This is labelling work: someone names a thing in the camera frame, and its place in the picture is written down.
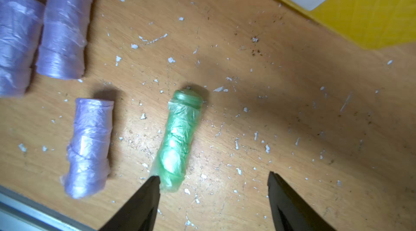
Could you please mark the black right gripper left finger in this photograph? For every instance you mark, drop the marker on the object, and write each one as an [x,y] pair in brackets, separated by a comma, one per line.
[140,211]

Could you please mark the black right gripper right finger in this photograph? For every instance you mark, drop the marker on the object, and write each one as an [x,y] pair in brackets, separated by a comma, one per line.
[289,211]

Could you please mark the green trash bag roll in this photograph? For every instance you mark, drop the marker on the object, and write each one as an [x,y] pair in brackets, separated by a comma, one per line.
[170,163]

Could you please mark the purple trash bag roll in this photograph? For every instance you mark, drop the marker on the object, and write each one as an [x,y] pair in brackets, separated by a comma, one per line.
[87,151]
[21,25]
[65,25]

